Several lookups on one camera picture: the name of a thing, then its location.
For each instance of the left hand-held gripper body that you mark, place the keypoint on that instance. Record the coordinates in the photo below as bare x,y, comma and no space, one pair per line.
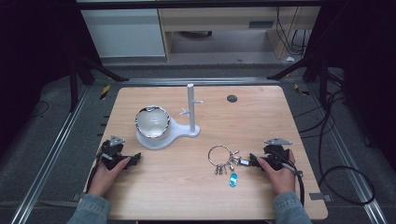
111,150

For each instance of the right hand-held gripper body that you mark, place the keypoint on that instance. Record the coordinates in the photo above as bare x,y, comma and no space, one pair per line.
275,155

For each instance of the blue key tag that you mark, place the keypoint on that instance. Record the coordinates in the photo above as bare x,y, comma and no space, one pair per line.
233,180

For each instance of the person's right hand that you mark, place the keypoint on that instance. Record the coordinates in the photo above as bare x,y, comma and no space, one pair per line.
281,180

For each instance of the person's left hand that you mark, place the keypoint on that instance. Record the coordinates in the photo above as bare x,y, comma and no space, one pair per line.
104,180

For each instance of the silver metal bowl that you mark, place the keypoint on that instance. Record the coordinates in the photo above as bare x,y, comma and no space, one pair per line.
152,123

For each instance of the yellow black tape strip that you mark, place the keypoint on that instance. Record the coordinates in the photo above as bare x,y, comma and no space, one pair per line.
301,90
105,92

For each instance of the grey table grommet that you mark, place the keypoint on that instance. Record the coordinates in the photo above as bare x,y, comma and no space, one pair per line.
232,98

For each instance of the white stand with pegs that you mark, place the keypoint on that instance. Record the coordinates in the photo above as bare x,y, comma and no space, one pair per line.
191,124

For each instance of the black stand leg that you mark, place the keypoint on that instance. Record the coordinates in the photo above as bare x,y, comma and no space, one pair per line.
299,67
93,67

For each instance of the small white floor object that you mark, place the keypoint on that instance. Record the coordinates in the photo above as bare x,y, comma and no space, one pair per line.
290,59

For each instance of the white cabinet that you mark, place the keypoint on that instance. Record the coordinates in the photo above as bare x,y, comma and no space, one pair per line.
124,34

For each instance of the light wooden desk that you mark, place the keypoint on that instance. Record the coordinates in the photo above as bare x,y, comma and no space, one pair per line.
224,18

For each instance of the grey table bracket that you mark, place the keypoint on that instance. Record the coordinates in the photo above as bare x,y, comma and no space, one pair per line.
78,196
320,196

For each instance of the aluminium floor rail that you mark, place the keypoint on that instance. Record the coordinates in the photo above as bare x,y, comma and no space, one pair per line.
46,161
199,81
351,174

